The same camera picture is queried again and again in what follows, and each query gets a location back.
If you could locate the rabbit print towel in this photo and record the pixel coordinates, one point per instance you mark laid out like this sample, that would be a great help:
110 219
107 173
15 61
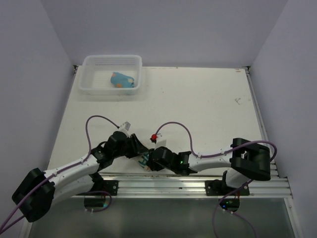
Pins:
142 161

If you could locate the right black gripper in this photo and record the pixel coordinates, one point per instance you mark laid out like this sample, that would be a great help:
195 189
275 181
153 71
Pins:
153 165

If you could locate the blue polka dot towel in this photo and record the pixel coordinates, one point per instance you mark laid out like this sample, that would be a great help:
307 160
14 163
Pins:
120 80

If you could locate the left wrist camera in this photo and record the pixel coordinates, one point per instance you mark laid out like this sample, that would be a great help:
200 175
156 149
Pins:
124 127

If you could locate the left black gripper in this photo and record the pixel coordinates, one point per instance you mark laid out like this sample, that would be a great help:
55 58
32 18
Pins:
135 145

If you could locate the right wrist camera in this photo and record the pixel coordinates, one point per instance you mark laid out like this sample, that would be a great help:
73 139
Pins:
159 140

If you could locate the white plastic basket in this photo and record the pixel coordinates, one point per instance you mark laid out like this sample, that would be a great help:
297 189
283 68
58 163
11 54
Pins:
97 70

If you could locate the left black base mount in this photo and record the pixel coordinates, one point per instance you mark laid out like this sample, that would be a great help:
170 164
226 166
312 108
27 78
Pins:
101 184

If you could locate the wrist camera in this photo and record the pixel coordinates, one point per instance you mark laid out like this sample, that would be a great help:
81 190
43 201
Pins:
124 127
159 140

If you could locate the aluminium front rail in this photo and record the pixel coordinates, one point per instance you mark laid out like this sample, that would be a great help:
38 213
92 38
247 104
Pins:
168 186

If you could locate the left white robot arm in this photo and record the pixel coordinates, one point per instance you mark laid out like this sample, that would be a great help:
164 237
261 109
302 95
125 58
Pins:
40 190

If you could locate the aluminium rail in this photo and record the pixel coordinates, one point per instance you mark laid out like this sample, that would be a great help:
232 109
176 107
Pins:
274 171
168 186

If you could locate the aluminium right side rail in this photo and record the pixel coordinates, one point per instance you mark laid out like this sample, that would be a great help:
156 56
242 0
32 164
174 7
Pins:
274 171

